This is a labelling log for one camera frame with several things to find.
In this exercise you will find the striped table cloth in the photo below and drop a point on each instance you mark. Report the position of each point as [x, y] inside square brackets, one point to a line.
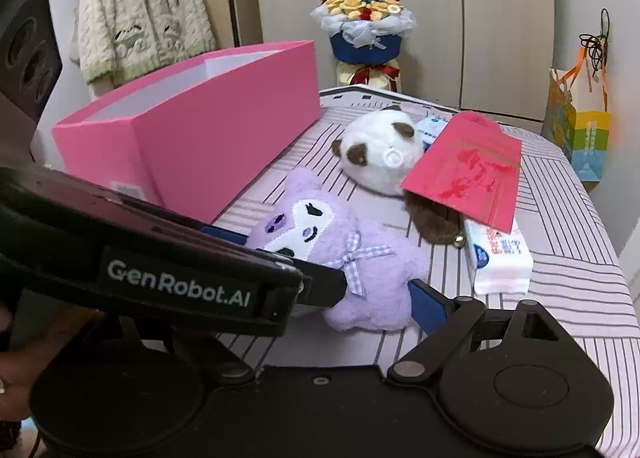
[575, 288]

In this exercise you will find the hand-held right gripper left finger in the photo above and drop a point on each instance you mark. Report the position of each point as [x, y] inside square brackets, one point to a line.
[220, 363]

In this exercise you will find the brown plush with bell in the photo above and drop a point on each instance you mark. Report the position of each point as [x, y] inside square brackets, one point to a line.
[435, 223]

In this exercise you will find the beige wardrobe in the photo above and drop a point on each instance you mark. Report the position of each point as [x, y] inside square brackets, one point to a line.
[475, 13]

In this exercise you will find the purple plush toy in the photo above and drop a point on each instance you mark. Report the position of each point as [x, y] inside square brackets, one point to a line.
[385, 278]

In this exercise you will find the person's left hand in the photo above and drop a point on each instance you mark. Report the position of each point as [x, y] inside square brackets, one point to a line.
[50, 338]

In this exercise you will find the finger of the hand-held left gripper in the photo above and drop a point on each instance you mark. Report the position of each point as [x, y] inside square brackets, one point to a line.
[225, 234]
[325, 288]

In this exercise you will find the colourful paper gift bag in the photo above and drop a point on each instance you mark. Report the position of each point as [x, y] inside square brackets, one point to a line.
[590, 138]

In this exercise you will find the blue wet wipes pack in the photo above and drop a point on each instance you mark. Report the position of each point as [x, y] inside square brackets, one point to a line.
[430, 131]

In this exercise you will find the white brown panda plush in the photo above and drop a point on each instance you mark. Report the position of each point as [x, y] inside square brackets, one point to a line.
[370, 158]

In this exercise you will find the red envelope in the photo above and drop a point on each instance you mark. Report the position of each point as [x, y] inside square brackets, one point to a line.
[465, 173]

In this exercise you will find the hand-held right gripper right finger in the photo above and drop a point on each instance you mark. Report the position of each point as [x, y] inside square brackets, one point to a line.
[427, 308]

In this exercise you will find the pink storage box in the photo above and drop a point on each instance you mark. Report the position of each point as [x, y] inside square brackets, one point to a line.
[200, 138]

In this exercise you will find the cream knit cardigan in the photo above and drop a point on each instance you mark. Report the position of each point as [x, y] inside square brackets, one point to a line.
[140, 13]

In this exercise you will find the white tissue pack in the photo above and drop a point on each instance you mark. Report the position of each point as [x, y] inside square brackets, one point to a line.
[500, 263]

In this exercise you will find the flower bouquet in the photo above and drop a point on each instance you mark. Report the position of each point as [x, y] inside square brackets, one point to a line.
[365, 38]

